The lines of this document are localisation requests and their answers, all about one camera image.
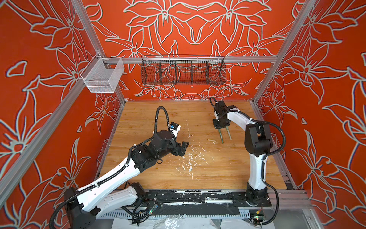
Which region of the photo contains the aluminium frame rail back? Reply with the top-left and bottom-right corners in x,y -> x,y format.
102,56 -> 277,65

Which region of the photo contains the clear plastic bin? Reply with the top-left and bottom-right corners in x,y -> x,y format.
81,53 -> 125,93

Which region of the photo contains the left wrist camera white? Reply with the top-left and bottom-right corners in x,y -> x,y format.
170,122 -> 181,139

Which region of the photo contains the aluminium frame rail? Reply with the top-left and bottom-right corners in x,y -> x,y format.
252,1 -> 316,105
102,56 -> 277,65
0,51 -> 104,207

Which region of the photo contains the aluminium frame rail left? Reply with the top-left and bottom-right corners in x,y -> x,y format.
0,51 -> 104,207

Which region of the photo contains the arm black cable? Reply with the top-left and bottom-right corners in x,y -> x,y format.
48,106 -> 172,229
209,96 -> 287,225

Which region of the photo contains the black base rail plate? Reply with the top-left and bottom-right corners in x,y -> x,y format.
145,189 -> 273,208

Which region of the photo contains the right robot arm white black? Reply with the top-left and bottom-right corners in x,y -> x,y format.
210,98 -> 273,206

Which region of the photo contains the light green pen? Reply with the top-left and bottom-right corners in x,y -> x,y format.
226,127 -> 232,140

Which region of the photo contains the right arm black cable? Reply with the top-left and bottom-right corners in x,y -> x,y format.
209,96 -> 287,225

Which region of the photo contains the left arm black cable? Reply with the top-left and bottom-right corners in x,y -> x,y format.
48,106 -> 172,229

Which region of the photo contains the dark green pen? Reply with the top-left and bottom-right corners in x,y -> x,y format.
218,129 -> 224,144

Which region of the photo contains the black wire mesh basket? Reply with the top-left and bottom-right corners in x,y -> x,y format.
141,54 -> 227,86

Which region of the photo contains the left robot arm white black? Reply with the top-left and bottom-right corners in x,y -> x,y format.
64,130 -> 189,229

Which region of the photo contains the aluminium frame rail right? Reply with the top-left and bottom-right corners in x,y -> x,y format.
252,1 -> 316,105

